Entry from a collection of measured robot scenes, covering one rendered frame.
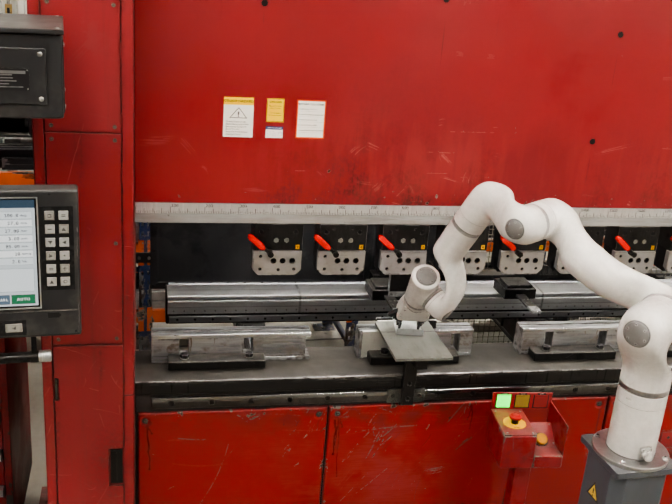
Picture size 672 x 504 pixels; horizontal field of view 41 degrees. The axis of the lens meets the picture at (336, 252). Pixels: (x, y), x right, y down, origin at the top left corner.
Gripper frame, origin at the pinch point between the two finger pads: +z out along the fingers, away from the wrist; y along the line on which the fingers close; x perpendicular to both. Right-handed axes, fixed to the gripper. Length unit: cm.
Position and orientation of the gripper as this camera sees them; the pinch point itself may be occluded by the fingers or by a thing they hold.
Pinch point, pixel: (409, 322)
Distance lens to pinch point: 286.0
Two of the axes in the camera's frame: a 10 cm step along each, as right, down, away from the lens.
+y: -10.0, -0.6, -0.7
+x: -0.2, 8.7, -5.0
